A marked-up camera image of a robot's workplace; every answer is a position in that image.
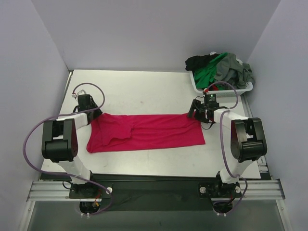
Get red t-shirt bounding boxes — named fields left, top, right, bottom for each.
left=86, top=113, right=205, bottom=154

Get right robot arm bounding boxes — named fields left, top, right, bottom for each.
left=187, top=93, right=268, bottom=196

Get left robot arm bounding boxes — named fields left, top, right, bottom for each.
left=41, top=94, right=103, bottom=198

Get red garment in basket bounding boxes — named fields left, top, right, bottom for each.
left=207, top=83, right=226, bottom=91

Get green t-shirt in basket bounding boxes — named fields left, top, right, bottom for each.
left=194, top=52, right=228, bottom=89

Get white plastic laundry basket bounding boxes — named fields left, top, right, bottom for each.
left=189, top=71, right=253, bottom=97

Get black t-shirt in basket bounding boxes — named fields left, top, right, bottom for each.
left=185, top=53, right=218, bottom=71

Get grey t-shirt in basket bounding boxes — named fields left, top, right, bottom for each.
left=214, top=53, right=256, bottom=89

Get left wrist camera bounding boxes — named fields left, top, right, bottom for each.
left=71, top=90, right=87, bottom=98

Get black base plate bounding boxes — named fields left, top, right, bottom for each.
left=69, top=174, right=242, bottom=213

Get aluminium frame rail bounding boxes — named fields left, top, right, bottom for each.
left=27, top=180, right=285, bottom=202

